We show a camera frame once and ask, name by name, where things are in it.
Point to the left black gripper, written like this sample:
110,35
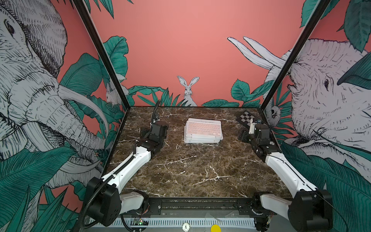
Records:
145,134

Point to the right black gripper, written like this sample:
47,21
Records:
245,134

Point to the pink keyboard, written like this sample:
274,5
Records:
203,128
193,140

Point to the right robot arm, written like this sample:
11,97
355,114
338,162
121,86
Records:
310,209

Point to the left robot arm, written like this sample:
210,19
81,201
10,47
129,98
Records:
111,185

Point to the checkerboard calibration plate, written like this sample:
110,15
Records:
246,118

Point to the white vented strip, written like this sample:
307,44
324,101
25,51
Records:
196,222

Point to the yellow round button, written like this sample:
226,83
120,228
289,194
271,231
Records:
215,228

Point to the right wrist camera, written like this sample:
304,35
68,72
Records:
252,128

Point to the black mounting rail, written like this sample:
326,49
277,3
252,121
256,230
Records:
144,205

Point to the black frame post right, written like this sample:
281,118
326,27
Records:
315,17

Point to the black frame post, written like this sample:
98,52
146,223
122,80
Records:
315,17
93,33

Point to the black frame post left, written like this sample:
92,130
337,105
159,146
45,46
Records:
93,33

